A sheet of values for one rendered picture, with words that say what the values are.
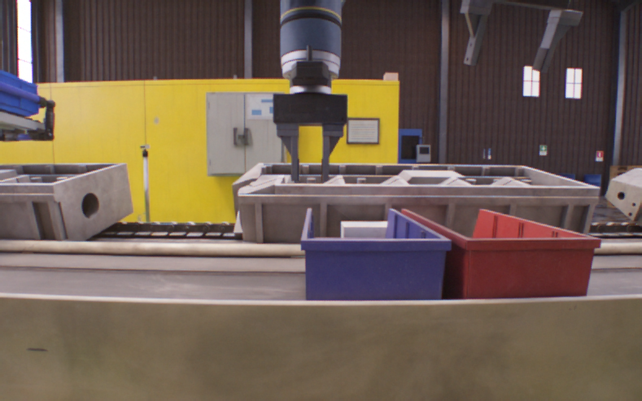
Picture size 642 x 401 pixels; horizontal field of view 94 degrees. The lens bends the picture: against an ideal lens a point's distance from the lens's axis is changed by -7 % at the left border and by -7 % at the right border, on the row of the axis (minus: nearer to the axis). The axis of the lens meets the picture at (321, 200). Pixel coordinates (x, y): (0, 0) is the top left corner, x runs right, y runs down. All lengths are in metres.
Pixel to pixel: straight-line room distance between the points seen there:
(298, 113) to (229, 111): 2.55
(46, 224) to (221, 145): 2.13
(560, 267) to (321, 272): 0.32
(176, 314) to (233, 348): 0.08
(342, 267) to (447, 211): 0.56
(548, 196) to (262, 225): 0.79
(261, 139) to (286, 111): 2.45
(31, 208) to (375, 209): 0.95
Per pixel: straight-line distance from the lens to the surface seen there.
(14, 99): 1.61
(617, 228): 1.60
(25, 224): 1.22
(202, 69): 13.60
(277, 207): 0.87
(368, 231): 0.77
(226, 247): 0.89
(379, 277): 0.43
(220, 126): 3.12
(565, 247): 0.52
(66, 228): 1.14
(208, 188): 3.37
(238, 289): 0.67
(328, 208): 0.87
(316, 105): 0.58
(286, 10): 0.62
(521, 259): 0.49
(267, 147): 3.01
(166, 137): 3.53
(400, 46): 13.53
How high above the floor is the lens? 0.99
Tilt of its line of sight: 6 degrees down
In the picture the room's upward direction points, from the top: straight up
